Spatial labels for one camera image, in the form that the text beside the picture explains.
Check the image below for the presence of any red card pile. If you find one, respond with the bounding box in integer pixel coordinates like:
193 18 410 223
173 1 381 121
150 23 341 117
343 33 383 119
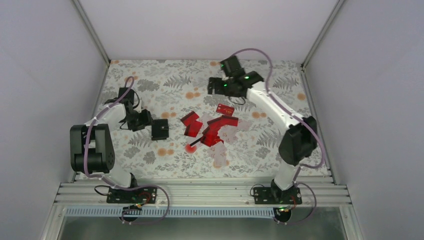
200 127 224 147

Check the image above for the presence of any black leather card holder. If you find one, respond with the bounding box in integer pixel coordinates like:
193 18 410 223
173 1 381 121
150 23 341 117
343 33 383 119
151 118 169 141

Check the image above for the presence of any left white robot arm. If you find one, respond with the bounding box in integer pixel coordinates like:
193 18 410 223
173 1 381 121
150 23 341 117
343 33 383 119
69 100 154 203

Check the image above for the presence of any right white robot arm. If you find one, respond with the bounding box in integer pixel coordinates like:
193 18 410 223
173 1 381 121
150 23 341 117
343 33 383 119
207 71 323 204

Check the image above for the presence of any red VIP card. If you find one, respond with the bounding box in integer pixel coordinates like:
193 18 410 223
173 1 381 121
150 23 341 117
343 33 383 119
216 103 235 116

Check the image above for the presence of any red card black stripe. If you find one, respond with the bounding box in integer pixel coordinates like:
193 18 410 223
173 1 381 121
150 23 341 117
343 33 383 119
207 115 239 129

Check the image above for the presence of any red card left pair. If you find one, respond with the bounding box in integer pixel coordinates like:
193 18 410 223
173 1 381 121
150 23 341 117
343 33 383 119
180 111 203 138

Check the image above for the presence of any white card red circle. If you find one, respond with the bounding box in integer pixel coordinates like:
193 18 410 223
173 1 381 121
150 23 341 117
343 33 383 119
184 138 202 154

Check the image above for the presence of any white floral card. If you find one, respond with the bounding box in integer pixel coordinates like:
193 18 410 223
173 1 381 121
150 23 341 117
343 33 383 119
211 144 227 168

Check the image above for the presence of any floral patterned table mat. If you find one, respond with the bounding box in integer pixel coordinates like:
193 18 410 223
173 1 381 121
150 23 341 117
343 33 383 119
98 60 283 179

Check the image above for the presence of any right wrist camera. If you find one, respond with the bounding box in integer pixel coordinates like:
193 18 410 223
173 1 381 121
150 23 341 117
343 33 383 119
220 55 246 78

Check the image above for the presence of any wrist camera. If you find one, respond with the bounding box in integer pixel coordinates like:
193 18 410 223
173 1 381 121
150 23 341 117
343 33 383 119
118 87 135 106
220 55 246 78

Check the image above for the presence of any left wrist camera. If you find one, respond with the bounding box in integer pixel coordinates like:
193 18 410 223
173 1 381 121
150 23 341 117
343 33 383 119
118 87 135 106

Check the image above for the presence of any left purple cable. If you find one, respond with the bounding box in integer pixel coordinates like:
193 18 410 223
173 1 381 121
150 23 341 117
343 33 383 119
82 76 171 226

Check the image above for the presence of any purple cable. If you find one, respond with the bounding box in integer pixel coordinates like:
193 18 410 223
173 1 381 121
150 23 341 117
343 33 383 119
82 76 171 226
230 48 327 226

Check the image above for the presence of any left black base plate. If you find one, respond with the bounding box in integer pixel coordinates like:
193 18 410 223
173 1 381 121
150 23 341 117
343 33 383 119
106 186 158 205

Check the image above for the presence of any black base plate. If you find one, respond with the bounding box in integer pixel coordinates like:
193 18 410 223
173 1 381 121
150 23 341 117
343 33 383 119
106 186 158 205
252 186 303 205

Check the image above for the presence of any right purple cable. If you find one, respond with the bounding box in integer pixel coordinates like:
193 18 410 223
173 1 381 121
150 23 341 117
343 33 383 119
230 48 327 226

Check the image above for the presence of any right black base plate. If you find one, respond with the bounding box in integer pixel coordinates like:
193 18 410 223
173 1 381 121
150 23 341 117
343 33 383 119
252 186 303 205

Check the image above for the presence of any grey slotted cable duct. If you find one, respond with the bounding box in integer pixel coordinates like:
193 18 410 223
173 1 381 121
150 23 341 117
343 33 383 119
64 206 274 219

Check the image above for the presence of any aluminium rail frame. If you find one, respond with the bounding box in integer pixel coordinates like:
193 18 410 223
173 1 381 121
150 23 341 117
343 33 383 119
54 177 352 207

